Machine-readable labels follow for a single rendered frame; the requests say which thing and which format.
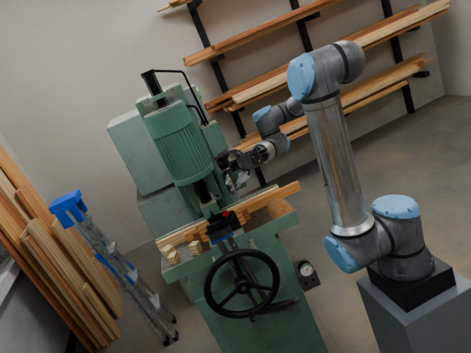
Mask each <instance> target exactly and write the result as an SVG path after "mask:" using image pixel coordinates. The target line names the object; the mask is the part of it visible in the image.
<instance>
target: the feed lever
mask: <svg viewBox="0 0 471 353"><path fill-rule="evenodd" d="M220 156H221V157H220V158H217V163H218V165H219V168H220V170H221V171H222V170H224V169H226V168H228V167H229V166H228V162H229V160H228V157H229V156H230V153H229V151H227V150H222V151H221V153H220Z"/></svg>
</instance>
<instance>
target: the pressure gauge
mask: <svg viewBox="0 0 471 353"><path fill-rule="evenodd" d="M307 269H308V271H306V270H307ZM298 271H299V272H300V274H301V276H303V277H309V276H310V275H312V274H313V271H314V267H313V265H312V264H311V263H310V262H309V261H302V262H300V264H299V265H298Z"/></svg>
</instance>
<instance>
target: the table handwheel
mask: <svg viewBox="0 0 471 353"><path fill-rule="evenodd" d="M241 256H251V257H255V258H258V259H260V260H262V261H263V262H264V263H265V264H266V265H267V266H268V267H269V268H270V269H271V272H272V276H273V284H272V286H264V285H259V284H252V283H250V281H249V278H248V277H247V276H246V275H244V274H243V272H242V269H241V267H240V265H239V263H238V257H241ZM231 259H233V262H234V265H235V269H236V272H237V273H236V274H233V275H234V277H235V279H234V280H233V285H234V287H235V288H234V290H232V292H230V294H229V295H227V297H225V299H223V301H222V302H220V304H217V303H216V301H215V300H214V298H213V297H212V293H211V282H212V278H213V277H214V274H215V272H216V271H217V270H218V269H219V268H220V267H221V266H222V265H223V264H225V263H226V262H227V261H229V260H231ZM279 287H280V273H279V270H278V267H277V265H276V264H275V262H274V261H273V259H272V258H271V257H270V256H268V255H267V254H265V253H264V252H262V251H259V250H256V249H236V250H233V251H230V252H228V253H226V254H224V255H222V256H220V257H219V258H218V259H217V260H216V261H215V262H214V263H213V264H212V265H211V266H210V268H209V269H208V271H207V273H206V275H205V279H204V282H203V293H204V297H205V300H206V302H207V304H208V305H209V306H210V307H211V309H212V310H214V311H215V312H216V313H217V314H220V315H221V316H223V317H227V318H230V319H244V318H248V317H249V316H248V310H243V311H232V310H227V309H225V308H223V306H224V305H225V304H226V303H227V302H228V301H229V300H230V299H231V298H232V297H233V296H234V295H236V294H237V293H239V294H242V295H243V294H246V293H248V292H249V291H250V289H263V290H267V291H270V292H269V294H268V295H267V297H266V298H265V299H264V300H263V301H262V302H261V303H260V304H258V305H257V306H255V307H253V308H251V309H249V310H252V311H253V313H254V315H256V314H259V313H260V312H262V311H263V310H265V309H266V308H267V307H268V306H269V305H270V304H271V303H272V302H273V300H274V299H275V297H276V295H277V293H278V290H279Z"/></svg>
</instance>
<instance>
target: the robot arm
mask: <svg viewBox="0 0 471 353"><path fill-rule="evenodd" d="M365 64H366V58H365V54H364V51H363V49H362V48H361V47H360V46H359V45H357V44H356V43H355V42H352V41H345V40H344V41H336V42H333V43H330V44H329V45H326V46H323V47H321V48H318V49H316V50H313V51H310V52H309V53H304V54H302V55H301V56H299V57H296V58H294V59H293V60H292V61H291V62H290V63H289V66H288V68H287V84H288V87H289V91H290V92H292V96H291V97H290V98H289V99H288V100H287V101H285V102H282V103H280V104H277V105H275V106H272V107H271V105H268V106H265V107H264V108H262V109H260V110H258V111H257V112H255V113H253V115H252V117H253V119H254V122H255V124H256V127H257V129H258V131H259V134H260V136H261V139H262V142H259V143H258V144H256V145H254V148H253V149H252V150H249V151H247V152H245V153H243V152H241V151H240V150H238V149H231V150H227V151H229V153H230V156H229V157H230V158H231V159H234V158H235V159H234V160H232V161H229V162H228V166H229V168H230V170H231V171H232V172H234V171H236V170H239V169H241V170H242V171H243V172H241V173H239V175H238V180H237V181H236V184H235V189H237V188H239V187H241V186H242V184H243V183H245V182H246V181H248V180H249V179H250V170H251V169H254V168H256V167H258V166H260V165H262V164H265V163H268V162H269V163H270V162H271V160H273V159H274V158H277V157H278V156H280V155H283V154H284V153H285V152H287V151H288V149H289V145H290V142H289V138H288V136H287V135H286V134H283V133H281V131H280V128H279V126H281V125H283V124H285V123H288V122H290V121H292V120H294V119H297V118H300V117H302V116H304V115H305V117H306V121H307V124H308V129H309V132H310V137H311V139H312V143H313V147H314V150H315V155H316V158H317V161H318V166H319V168H320V173H321V177H322V181H323V184H324V187H325V192H326V195H327V199H328V203H329V207H330V210H331V213H332V218H333V219H332V220H331V221H330V222H329V230H330V234H329V235H326V237H325V238H324V239H323V242H324V245H325V248H326V250H327V253H328V254H329V256H330V257H331V259H332V260H333V262H334V263H335V264H336V265H337V266H338V267H339V268H340V269H341V270H342V271H344V272H345V273H348V274H352V273H354V272H357V271H358V270H361V269H363V268H365V267H367V266H368V265H370V264H372V263H374V262H376V261H378V266H379V269H380V271H381V272H382V273H383V274H384V275H385V276H386V277H389V278H391V279H394V280H397V281H402V282H410V281H415V280H418V279H422V278H424V277H426V276H428V275H429V274H430V273H431V272H432V270H433V268H434V266H435V263H434V258H433V256H432V254H431V252H430V251H429V249H428V248H427V247H426V245H425V240H424V236H423V228H422V223H421V215H420V214H421V213H420V211H419V209H418V204H417V202H416V201H415V200H414V199H412V198H410V197H408V196H405V195H385V196H382V198H377V199H375V200H374V201H373V202H372V205H371V209H372V213H369V212H366V209H365V205H364V200H363V196H362V190H361V187H360V181H359V178H358V174H357V168H356V165H355V159H354V156H353V150H352V146H351V143H350V137H349V134H348V128H347V125H346V119H345V116H344V112H343V107H342V103H341V98H340V90H339V86H340V84H348V83H351V82H353V81H354V80H355V79H356V78H358V77H359V76H360V74H361V73H362V72H363V70H364V67H365Z"/></svg>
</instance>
